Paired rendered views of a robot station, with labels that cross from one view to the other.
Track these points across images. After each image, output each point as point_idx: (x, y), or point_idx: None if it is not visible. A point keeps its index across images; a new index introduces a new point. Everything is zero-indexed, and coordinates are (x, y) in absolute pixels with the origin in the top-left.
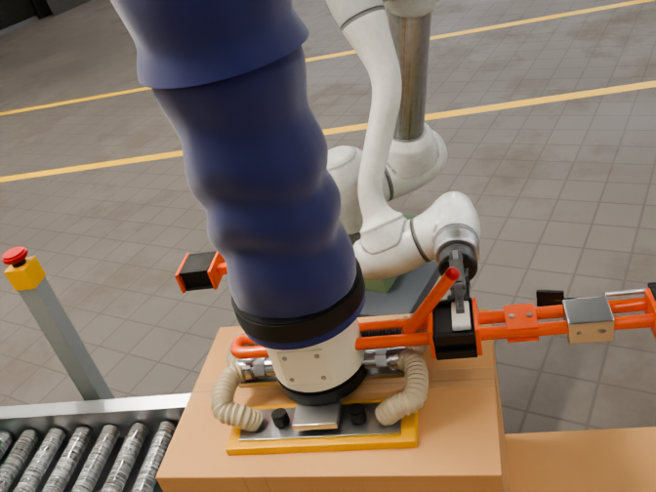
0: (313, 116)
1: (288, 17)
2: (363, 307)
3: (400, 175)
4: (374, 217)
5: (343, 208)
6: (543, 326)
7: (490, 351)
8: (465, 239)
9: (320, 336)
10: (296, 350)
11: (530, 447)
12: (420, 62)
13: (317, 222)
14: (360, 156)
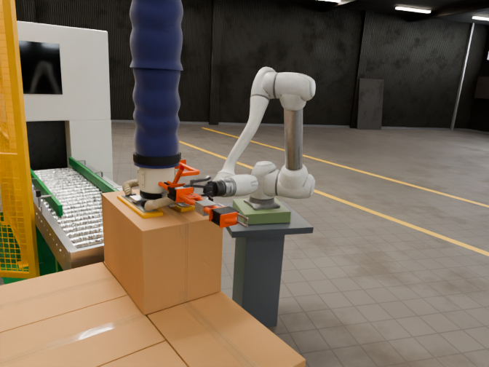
0: (168, 95)
1: (162, 60)
2: None
3: (281, 183)
4: (223, 169)
5: None
6: (191, 199)
7: (199, 220)
8: (224, 180)
9: (142, 164)
10: (140, 170)
11: (221, 298)
12: (291, 132)
13: (151, 124)
14: (269, 167)
